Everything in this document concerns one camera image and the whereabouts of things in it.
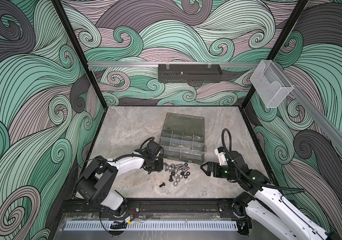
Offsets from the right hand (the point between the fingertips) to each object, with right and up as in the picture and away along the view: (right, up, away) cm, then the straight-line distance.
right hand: (207, 168), depth 77 cm
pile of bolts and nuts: (-15, -5, +9) cm, 18 cm away
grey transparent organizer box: (-11, +13, +20) cm, 26 cm away
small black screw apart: (-24, -11, +5) cm, 27 cm away
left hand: (-24, -3, +11) cm, 27 cm away
